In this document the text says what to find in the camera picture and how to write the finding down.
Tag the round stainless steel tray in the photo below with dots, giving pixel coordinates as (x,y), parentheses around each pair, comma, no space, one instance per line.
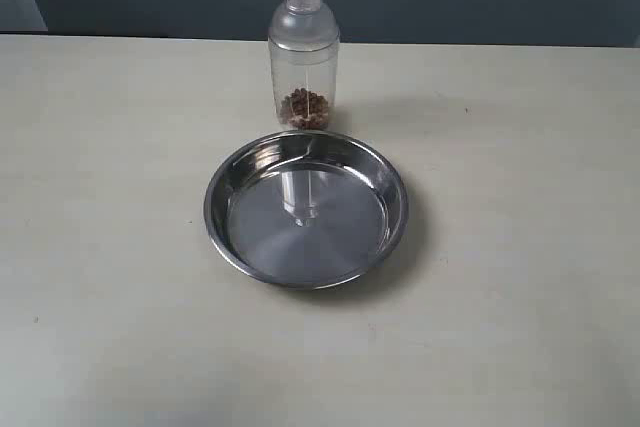
(305,210)

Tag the clear plastic shaker bottle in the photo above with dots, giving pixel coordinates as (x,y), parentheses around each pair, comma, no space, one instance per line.
(304,41)

